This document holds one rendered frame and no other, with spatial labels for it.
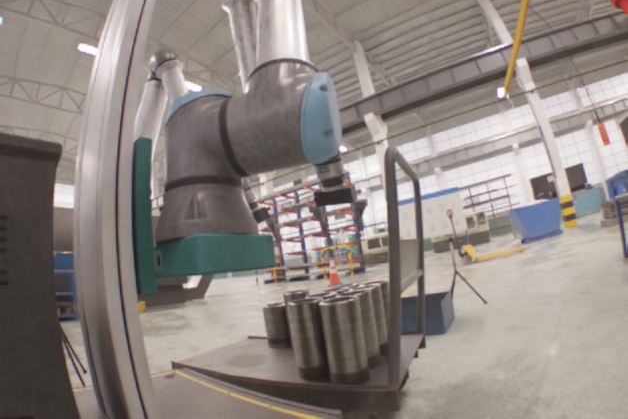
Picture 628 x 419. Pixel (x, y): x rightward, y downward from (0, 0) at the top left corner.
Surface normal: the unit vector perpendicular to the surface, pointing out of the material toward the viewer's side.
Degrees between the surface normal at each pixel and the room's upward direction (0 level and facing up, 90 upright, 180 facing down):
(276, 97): 80
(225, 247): 90
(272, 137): 125
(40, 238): 90
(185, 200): 70
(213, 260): 90
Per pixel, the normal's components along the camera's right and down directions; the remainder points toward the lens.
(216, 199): 0.44, -0.60
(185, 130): -0.22, -0.22
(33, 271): 0.79, -0.26
